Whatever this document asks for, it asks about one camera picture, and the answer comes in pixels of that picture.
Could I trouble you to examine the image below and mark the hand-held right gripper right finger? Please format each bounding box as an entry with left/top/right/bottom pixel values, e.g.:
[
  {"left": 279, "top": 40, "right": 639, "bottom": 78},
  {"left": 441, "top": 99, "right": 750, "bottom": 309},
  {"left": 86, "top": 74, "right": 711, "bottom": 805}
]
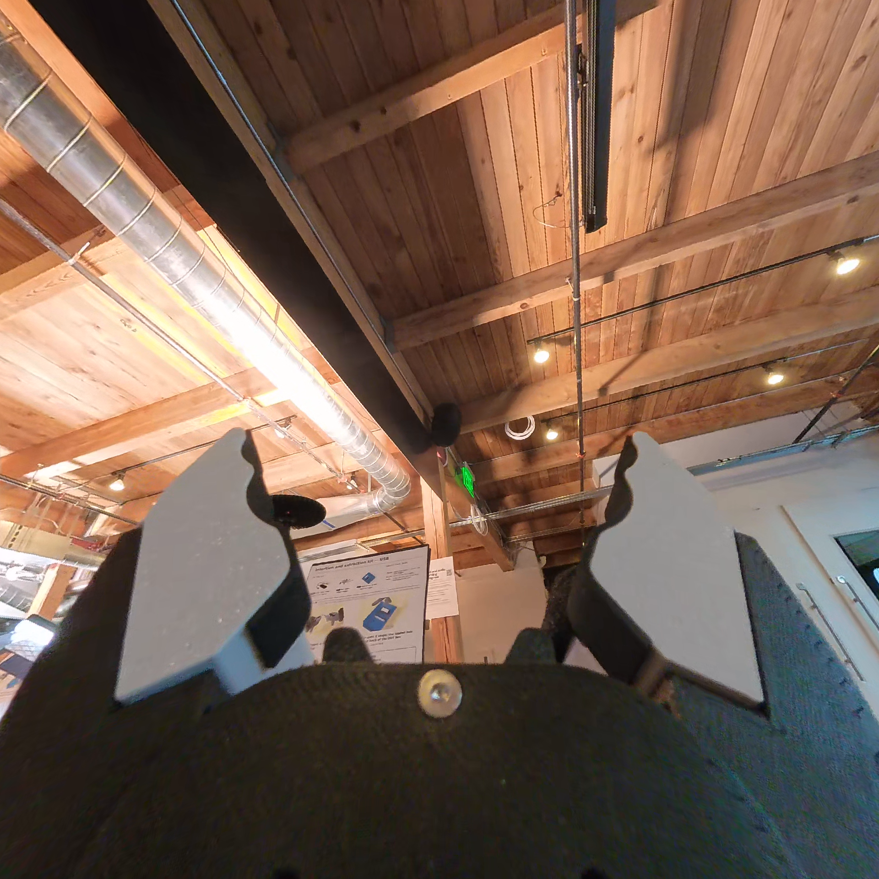
[{"left": 566, "top": 430, "right": 768, "bottom": 713}]

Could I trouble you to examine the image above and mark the white paper notice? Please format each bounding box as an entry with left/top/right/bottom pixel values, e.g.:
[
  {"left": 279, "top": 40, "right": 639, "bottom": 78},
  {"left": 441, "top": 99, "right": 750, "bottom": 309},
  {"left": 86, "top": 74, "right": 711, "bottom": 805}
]
[{"left": 424, "top": 566, "right": 460, "bottom": 619}]

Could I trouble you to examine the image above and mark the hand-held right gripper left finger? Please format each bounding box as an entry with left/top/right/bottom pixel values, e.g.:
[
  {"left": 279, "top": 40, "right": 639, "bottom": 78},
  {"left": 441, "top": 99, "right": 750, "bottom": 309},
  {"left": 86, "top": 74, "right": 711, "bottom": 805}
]
[{"left": 112, "top": 426, "right": 315, "bottom": 706}]

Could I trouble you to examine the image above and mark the black hanging light fixture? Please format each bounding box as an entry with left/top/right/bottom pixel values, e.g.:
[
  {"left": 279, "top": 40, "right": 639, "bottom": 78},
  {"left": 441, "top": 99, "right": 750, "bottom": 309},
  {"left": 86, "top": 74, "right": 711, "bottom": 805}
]
[{"left": 579, "top": 0, "right": 617, "bottom": 234}]

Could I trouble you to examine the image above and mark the silver ventilation duct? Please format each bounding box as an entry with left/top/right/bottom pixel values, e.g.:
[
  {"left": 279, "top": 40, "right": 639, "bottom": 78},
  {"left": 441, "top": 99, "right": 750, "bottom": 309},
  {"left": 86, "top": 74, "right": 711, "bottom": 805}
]
[{"left": 0, "top": 33, "right": 413, "bottom": 517}]

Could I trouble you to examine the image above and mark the wooden pillar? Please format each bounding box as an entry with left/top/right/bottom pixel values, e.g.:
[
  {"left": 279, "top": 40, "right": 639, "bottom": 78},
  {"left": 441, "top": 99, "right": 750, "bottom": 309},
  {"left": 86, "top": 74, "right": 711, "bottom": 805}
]
[{"left": 418, "top": 446, "right": 467, "bottom": 666}]

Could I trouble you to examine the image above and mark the phone icon door sign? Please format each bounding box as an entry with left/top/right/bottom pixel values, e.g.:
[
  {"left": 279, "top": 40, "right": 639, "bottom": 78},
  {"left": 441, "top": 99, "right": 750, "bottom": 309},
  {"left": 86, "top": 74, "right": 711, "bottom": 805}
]
[{"left": 834, "top": 529, "right": 879, "bottom": 598}]

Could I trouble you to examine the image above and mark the instruction poster board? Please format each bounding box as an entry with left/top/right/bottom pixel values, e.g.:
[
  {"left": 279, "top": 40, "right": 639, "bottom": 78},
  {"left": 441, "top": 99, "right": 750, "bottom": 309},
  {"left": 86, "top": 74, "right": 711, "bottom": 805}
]
[{"left": 298, "top": 544, "right": 431, "bottom": 666}]

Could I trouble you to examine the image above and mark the black round ceiling sensor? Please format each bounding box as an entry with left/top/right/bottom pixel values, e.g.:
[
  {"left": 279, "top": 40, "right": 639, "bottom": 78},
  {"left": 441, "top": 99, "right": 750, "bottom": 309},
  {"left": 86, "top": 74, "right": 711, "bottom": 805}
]
[{"left": 270, "top": 493, "right": 328, "bottom": 528}]

